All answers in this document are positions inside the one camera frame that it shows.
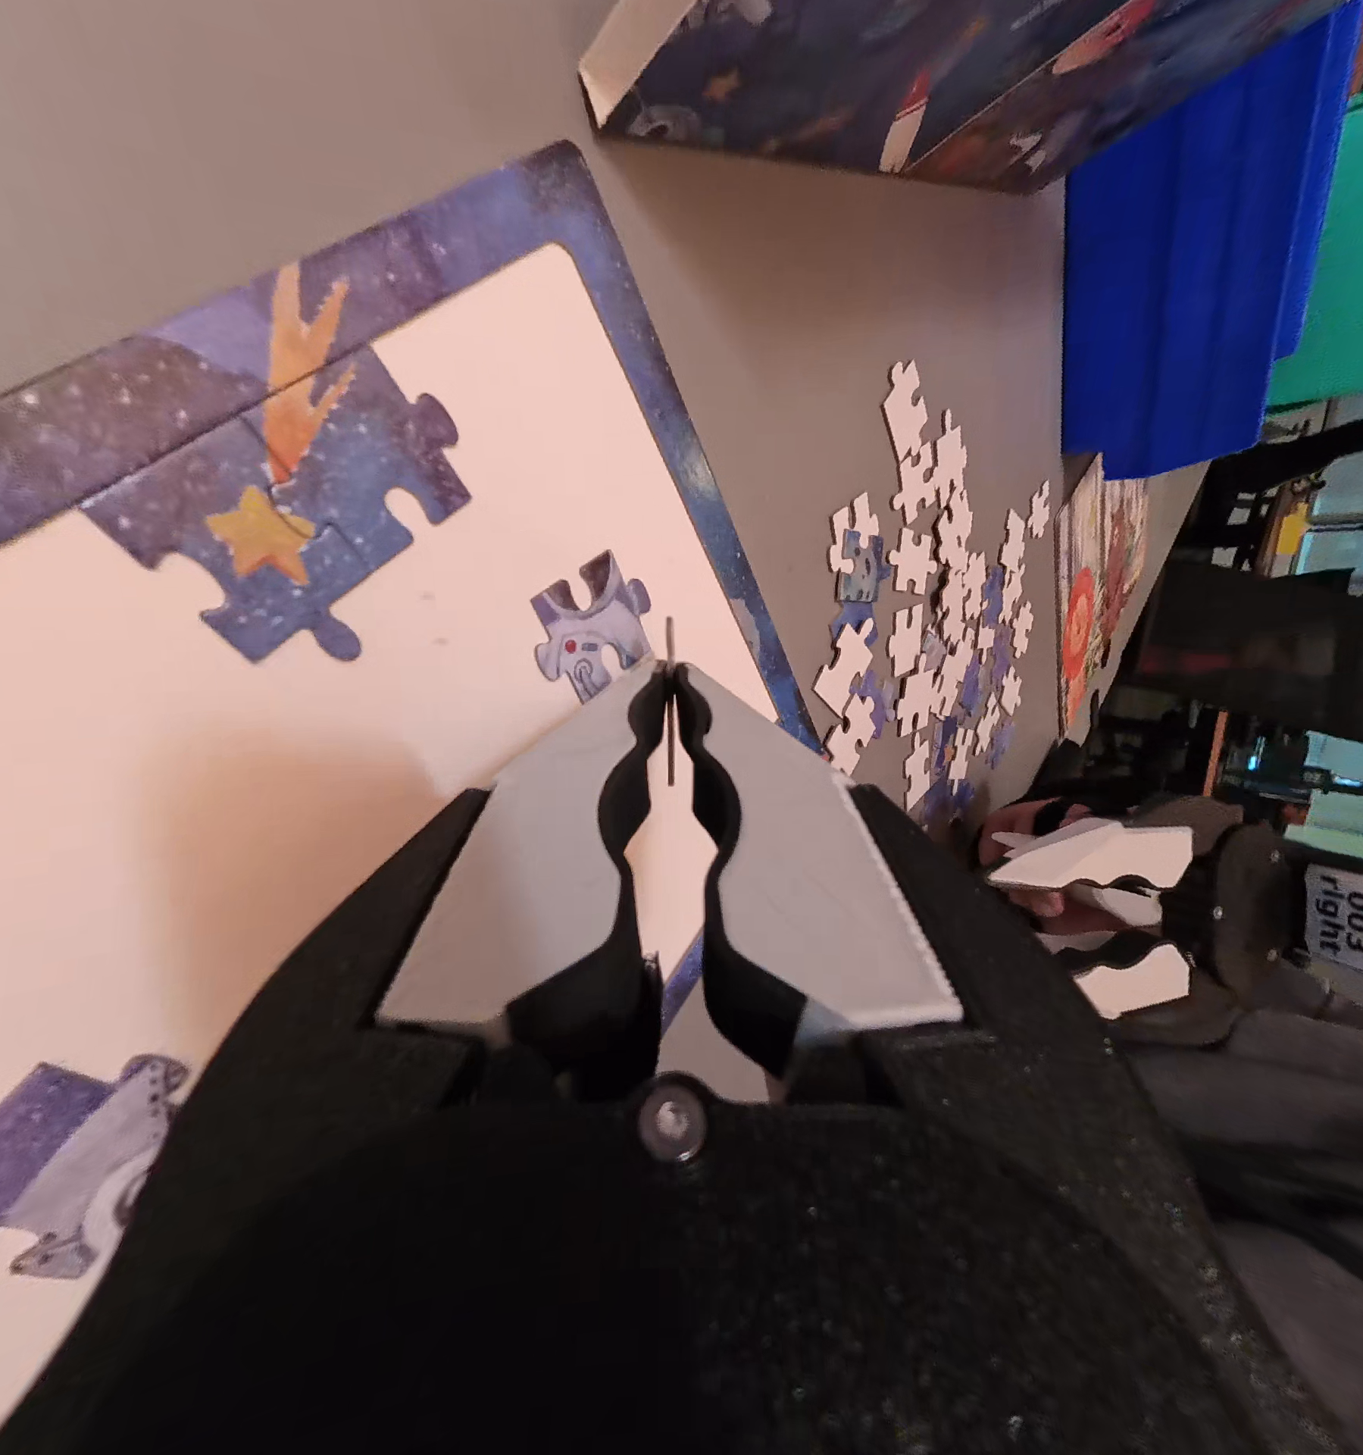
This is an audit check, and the blue star puzzle piece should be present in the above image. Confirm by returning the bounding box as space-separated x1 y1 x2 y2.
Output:
79 449 415 664

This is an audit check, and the pile of jigsaw puzzle pieces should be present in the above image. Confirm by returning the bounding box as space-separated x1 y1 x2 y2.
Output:
812 361 1051 832

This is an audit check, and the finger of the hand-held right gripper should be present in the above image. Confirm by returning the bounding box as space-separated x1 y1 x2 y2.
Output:
1071 941 1197 1022
986 822 1197 928

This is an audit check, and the grey desk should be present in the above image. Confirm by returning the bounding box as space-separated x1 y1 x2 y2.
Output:
0 0 1210 1093

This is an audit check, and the orange lion puzzle board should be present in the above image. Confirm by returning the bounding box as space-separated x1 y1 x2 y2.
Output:
1051 452 1151 743

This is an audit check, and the illustrated puzzle box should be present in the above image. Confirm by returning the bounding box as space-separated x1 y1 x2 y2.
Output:
577 0 1363 196

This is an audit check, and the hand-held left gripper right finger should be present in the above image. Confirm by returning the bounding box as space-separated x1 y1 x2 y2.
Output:
674 663 965 1079

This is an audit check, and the blue plastic bin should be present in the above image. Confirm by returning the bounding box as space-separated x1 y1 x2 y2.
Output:
1062 11 1363 479

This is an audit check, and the teal green panel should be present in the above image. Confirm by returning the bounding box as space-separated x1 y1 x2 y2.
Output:
1266 85 1363 409

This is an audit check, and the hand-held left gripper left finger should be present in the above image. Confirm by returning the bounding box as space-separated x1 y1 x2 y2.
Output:
377 660 674 1096

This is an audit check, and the person's right hand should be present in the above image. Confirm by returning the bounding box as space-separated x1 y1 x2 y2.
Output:
977 799 1106 920

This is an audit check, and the blue framed puzzle board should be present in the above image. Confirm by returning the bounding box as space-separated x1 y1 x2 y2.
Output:
0 138 824 1287

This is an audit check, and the purple grey puzzle piece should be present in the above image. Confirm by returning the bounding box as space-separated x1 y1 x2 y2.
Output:
0 1055 193 1278

